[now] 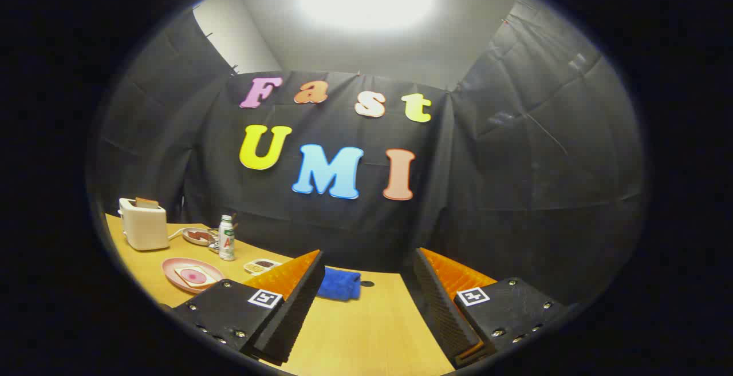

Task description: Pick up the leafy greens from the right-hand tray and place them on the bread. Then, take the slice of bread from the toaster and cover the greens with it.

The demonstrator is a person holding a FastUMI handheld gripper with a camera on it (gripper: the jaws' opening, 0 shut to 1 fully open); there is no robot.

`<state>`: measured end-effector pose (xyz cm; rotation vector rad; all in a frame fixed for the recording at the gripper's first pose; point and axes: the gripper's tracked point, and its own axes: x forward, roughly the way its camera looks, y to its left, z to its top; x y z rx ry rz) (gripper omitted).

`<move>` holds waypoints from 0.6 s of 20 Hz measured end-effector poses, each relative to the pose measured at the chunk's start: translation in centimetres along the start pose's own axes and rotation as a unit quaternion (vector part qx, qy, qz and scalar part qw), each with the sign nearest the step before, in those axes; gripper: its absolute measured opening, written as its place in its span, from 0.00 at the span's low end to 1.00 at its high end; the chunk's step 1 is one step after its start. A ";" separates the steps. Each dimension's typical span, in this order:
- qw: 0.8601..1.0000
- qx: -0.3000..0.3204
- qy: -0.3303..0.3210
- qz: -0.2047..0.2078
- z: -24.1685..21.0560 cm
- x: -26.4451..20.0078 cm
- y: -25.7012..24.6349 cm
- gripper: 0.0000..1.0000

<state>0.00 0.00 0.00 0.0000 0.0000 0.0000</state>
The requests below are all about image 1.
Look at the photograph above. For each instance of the red meat slices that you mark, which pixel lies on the red meat slices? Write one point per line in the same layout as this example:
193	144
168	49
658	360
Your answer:
199	234

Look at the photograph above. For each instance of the white round plate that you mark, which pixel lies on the white round plate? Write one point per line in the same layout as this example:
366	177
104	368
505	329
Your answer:
192	240

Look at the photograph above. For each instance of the white divided bean tray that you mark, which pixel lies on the white divided bean tray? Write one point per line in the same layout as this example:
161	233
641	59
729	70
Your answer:
260	265

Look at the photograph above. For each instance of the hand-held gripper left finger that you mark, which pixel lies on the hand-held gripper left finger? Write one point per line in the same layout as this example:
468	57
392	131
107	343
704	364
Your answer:
298	301

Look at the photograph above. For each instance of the blue folded towel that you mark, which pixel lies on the blue folded towel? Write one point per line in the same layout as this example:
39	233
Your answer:
339	284

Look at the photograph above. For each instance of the black backdrop cloth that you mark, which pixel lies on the black backdrop cloth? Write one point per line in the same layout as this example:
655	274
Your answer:
504	193

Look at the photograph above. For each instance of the cream white toaster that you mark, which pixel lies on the cream white toaster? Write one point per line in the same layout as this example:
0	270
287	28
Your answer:
144	230

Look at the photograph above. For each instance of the pink round plate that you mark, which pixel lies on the pink round plate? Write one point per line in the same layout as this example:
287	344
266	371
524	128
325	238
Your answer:
172	273

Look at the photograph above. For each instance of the white drink bottle green cap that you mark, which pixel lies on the white drink bottle green cap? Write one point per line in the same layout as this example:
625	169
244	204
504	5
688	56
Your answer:
227	241

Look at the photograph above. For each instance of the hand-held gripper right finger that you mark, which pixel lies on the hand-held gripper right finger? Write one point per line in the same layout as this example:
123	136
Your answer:
438	307

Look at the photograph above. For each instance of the browned toast slice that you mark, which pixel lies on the browned toast slice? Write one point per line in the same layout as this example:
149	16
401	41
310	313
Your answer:
147	202

